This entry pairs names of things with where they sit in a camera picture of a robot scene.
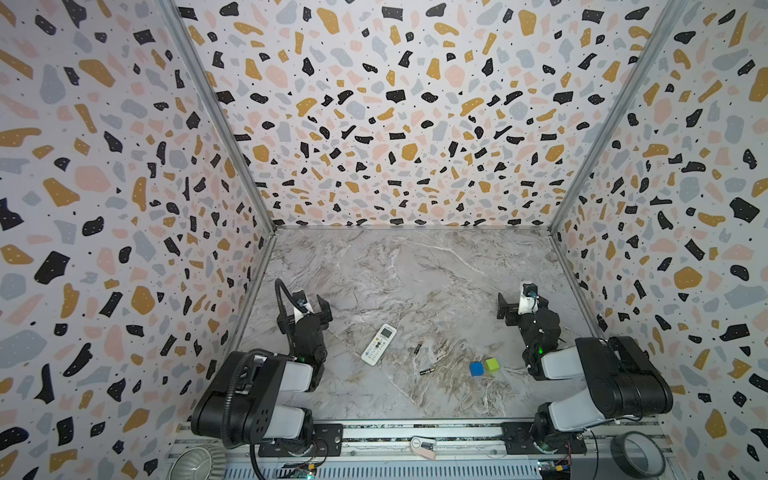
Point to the white remote control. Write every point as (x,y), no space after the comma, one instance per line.
(378,345)

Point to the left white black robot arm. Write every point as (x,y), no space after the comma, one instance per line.
(240,406)

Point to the blue cube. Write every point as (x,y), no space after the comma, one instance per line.
(476,369)

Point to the green cube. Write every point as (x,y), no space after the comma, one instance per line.
(491,365)

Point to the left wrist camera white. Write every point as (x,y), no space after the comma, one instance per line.
(300,306)

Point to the black tape roll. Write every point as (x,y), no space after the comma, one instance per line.
(637,456)

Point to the metal ribbed bowl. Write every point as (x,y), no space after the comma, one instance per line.
(205,462)

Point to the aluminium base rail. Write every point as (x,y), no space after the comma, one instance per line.
(466,449)

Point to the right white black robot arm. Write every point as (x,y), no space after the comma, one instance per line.
(621,383)

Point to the pink white tag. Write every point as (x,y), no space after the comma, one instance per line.
(423,447)

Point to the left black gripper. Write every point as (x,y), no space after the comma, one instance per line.
(305,321)

